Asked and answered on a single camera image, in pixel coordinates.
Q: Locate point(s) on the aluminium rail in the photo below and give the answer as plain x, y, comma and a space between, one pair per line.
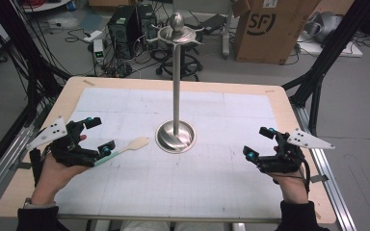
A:
3, 166
330, 189

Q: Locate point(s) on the black metal frame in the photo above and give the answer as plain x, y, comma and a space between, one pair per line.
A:
330, 48
29, 57

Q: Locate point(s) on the large cardboard box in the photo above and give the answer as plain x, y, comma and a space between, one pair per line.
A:
269, 30

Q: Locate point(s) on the white grid paper mat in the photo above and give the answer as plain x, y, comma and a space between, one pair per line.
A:
205, 183

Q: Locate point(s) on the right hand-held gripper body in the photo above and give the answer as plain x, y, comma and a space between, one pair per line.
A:
282, 159

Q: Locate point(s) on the wristwatch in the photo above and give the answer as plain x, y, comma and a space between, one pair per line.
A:
40, 203

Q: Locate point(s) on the person's left hand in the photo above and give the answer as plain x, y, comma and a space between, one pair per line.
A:
54, 178

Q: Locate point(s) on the stainless steel utensil stand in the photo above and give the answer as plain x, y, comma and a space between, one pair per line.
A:
176, 96

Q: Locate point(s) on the round white table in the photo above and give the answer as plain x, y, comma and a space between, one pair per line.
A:
43, 5

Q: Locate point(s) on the grey rounded device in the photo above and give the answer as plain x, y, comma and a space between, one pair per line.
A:
324, 25

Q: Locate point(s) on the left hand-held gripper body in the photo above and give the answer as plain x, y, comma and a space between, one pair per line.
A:
65, 148

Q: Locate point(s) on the black computer tower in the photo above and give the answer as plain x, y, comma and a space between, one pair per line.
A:
147, 24
123, 32

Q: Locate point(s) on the white power strip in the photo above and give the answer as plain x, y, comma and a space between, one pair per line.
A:
92, 36

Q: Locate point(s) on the person's right hand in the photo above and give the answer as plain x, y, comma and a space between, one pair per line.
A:
290, 189

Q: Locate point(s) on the white device with green light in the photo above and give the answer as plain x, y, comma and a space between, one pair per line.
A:
98, 50

